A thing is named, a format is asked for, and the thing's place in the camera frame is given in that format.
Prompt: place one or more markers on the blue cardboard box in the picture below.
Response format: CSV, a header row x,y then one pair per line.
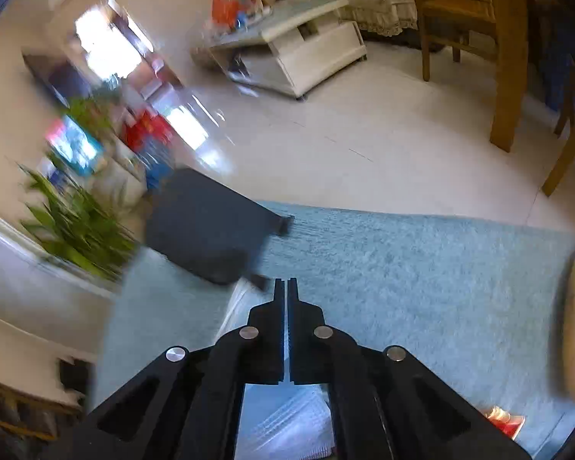
x,y
75,146

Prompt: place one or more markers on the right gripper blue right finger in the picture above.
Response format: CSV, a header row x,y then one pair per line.
x,y
386,404

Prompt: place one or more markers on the wall mounted television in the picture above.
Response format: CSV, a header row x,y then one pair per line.
x,y
59,77

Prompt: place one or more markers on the orange plastic bag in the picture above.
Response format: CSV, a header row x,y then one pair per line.
x,y
225,12

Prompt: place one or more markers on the red cigarette pack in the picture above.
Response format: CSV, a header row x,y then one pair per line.
x,y
510,424

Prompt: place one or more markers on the blue face mask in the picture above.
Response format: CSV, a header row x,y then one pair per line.
x,y
285,421

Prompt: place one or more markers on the black tablet stand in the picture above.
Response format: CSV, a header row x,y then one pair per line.
x,y
210,230

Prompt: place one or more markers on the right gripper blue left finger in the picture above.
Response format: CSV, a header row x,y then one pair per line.
x,y
185,404

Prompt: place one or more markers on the wooden dining chair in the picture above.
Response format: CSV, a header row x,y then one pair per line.
x,y
450,23

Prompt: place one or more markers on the green potted plant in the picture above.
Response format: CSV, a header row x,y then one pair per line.
x,y
72,227

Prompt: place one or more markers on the red gift boxes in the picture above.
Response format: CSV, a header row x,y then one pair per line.
x,y
147,127

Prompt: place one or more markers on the teal floral tablecloth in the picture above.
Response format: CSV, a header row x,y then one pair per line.
x,y
478,302

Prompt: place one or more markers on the white coffee table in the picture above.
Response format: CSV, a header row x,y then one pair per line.
x,y
297,46

